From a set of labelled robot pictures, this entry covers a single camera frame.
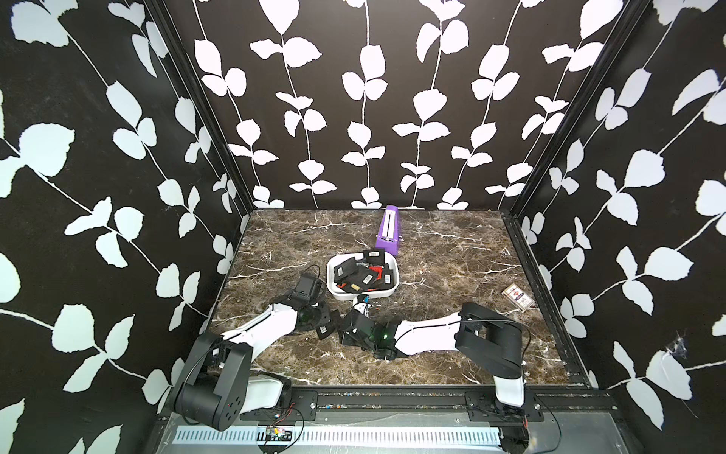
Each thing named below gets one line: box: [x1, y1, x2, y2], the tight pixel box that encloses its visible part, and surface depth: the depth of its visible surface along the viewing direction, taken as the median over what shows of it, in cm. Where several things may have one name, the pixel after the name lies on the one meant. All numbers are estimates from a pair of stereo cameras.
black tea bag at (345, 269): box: [333, 256, 359, 283], surface depth 100 cm
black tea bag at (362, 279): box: [342, 266, 388, 293], surface depth 94 cm
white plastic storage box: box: [326, 251, 400, 301], surface depth 97 cm
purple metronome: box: [375, 205, 404, 257], surface depth 103 cm
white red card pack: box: [501, 282, 536, 314], surface depth 96 cm
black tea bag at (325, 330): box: [315, 322, 337, 340], surface depth 88 cm
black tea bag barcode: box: [363, 248, 386, 268], surface depth 101 cm
